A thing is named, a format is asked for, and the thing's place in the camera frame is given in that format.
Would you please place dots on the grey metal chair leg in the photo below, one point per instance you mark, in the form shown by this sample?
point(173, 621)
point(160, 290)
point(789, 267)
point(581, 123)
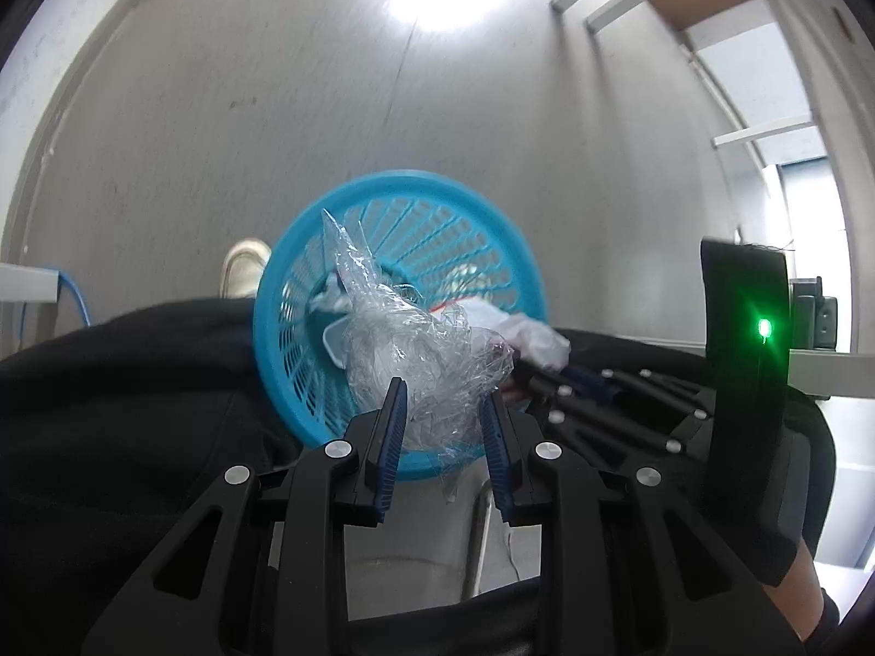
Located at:
point(478, 533)

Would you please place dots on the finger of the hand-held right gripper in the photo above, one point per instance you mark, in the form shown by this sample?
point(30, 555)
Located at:
point(601, 420)
point(656, 386)

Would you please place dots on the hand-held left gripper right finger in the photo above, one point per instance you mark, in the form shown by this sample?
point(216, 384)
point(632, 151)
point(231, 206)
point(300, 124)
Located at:
point(495, 454)

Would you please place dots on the grey power socket box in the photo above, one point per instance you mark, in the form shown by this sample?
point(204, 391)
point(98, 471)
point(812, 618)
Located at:
point(817, 314)

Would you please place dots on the white tissue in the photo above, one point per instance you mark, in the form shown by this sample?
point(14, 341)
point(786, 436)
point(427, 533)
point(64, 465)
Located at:
point(328, 295)

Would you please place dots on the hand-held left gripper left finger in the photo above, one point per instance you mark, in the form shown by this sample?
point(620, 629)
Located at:
point(393, 447)

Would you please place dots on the blue plastic basket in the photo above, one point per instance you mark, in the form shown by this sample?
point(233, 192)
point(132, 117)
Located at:
point(287, 273)

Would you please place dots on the black pants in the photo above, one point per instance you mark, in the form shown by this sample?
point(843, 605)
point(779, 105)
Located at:
point(102, 423)

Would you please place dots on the clear plastic wrap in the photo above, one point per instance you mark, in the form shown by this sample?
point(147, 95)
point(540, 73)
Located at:
point(410, 341)

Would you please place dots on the white foam tray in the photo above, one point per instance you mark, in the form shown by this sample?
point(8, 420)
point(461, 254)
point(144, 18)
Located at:
point(335, 341)

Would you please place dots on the person's right forearm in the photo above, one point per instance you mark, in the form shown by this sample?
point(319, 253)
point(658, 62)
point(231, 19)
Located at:
point(800, 594)

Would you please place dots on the white shoe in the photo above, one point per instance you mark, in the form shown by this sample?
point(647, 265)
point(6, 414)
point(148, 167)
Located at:
point(243, 270)

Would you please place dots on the white plastic bag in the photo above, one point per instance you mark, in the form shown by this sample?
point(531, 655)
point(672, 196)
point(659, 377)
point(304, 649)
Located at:
point(540, 345)

